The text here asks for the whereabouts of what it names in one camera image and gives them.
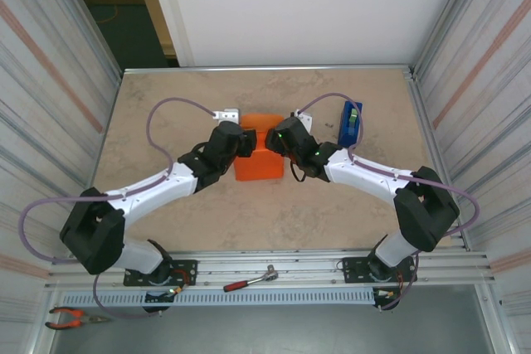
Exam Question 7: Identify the orange wrapping paper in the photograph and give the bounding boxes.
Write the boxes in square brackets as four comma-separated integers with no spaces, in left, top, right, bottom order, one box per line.
[233,113,285,183]

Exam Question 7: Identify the blue tape dispenser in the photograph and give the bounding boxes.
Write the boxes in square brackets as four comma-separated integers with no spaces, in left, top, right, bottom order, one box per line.
[338,99,364,147]

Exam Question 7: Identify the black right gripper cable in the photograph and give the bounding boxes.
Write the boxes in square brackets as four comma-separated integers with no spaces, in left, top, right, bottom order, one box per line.
[289,162,311,184]

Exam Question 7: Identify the aluminium table end rail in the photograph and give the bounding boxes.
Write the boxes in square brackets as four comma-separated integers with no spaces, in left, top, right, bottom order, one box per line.
[123,64,416,77]

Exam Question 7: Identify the long aluminium base rail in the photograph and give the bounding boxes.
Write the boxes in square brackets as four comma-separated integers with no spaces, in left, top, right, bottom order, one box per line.
[44,250,497,291]

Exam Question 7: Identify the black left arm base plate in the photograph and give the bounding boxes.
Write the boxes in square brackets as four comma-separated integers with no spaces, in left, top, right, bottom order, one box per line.
[123,259,198,288]

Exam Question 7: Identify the aluminium table side rail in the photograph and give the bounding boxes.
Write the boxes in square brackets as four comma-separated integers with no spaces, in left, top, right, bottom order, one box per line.
[404,67,472,252]

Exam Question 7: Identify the red handled ratchet wrench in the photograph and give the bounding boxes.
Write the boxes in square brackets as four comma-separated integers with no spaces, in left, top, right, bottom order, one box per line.
[222,264,280,293]

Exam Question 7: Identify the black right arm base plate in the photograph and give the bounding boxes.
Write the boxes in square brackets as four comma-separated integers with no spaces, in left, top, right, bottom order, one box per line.
[342,256,417,284]

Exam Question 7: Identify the grey slotted cable duct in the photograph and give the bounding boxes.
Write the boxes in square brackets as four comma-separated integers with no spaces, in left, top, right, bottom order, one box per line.
[61,289,377,306]

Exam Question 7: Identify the aluminium frame post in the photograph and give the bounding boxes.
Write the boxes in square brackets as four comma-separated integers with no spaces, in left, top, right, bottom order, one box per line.
[409,0,493,77]

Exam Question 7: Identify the orange handled pliers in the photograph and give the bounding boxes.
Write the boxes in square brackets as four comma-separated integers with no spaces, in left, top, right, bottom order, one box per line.
[44,306,112,331]

